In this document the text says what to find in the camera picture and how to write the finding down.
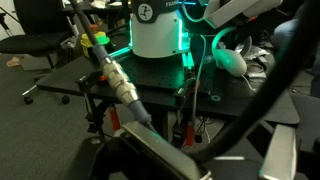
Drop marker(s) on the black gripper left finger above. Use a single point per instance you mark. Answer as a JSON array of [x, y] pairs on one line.
[[166, 150]]

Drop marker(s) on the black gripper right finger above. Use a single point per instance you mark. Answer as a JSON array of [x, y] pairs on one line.
[[280, 153]]

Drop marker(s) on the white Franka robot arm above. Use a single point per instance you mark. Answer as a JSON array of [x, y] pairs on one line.
[[156, 36]]

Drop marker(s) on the white VR controller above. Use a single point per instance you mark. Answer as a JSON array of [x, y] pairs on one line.
[[231, 61]]

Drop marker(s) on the crumpled clear plastic wrap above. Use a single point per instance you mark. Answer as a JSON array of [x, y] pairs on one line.
[[255, 51]]

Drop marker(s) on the person leg in jeans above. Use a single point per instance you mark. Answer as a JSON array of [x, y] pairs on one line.
[[283, 33]]

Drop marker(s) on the yellow emergency stop button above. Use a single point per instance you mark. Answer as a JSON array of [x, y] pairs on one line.
[[85, 43]]

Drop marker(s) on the dark cluttered desk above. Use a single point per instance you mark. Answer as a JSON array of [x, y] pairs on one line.
[[110, 16]]

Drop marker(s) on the black caster office chair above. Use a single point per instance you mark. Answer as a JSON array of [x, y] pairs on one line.
[[30, 43]]

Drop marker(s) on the small tan shoe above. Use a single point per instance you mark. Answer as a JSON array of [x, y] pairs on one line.
[[14, 62]]

